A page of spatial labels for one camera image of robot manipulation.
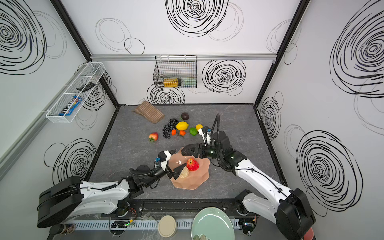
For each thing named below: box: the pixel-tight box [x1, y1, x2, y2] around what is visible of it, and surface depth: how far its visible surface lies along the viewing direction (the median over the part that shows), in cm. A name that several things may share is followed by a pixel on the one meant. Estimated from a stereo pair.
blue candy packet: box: [59, 96, 83, 116], surface depth 72 cm
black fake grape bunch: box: [162, 118, 179, 139], surface depth 104 cm
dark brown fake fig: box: [181, 112, 190, 121], surface depth 110 cm
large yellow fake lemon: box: [176, 121, 189, 131], surface depth 104 cm
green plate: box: [191, 206, 235, 240], surface depth 70 cm
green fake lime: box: [189, 127, 198, 136], surface depth 103 cm
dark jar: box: [49, 223, 76, 235], surface depth 66 cm
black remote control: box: [76, 81, 96, 92], surface depth 82 cm
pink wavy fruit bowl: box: [170, 147, 210, 190], surface depth 84 cm
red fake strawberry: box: [148, 132, 159, 143], surface depth 98 cm
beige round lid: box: [158, 215, 178, 239], surface depth 65 cm
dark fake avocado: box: [181, 147, 194, 156], surface depth 74 cm
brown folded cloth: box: [133, 100, 165, 124], surface depth 117 cm
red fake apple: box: [186, 158, 200, 172], surface depth 84 cm
